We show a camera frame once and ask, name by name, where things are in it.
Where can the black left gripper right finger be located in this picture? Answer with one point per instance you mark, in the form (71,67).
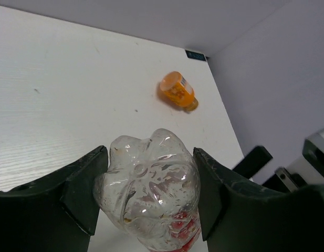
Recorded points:
(245,216)

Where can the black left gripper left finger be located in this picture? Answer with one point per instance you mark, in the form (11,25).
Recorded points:
(56,212)

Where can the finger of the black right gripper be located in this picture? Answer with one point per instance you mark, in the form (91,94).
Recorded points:
(252,163)

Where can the crushed red label bottle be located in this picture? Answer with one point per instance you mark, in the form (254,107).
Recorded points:
(151,191)

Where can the orange juice bottle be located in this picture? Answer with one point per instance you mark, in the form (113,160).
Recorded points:
(179,91)

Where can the blue sticker right corner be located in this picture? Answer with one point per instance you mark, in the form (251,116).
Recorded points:
(195,55)

